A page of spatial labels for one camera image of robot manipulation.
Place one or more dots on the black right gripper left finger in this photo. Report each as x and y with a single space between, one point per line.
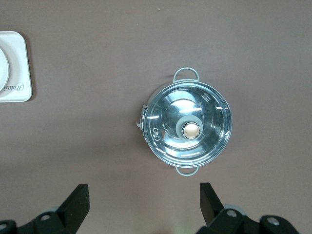
63 219

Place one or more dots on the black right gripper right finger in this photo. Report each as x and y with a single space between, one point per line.
219 221

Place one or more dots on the cream round plate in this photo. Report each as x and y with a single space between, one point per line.
3 70

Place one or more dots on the glass pot lid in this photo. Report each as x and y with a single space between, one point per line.
170 102

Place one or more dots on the beige rabbit print tray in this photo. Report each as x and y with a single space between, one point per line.
22 73

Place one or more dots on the steel electric cooking pot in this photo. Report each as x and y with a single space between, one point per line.
186 69

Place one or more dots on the brown table cover mat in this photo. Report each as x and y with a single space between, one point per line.
97 48

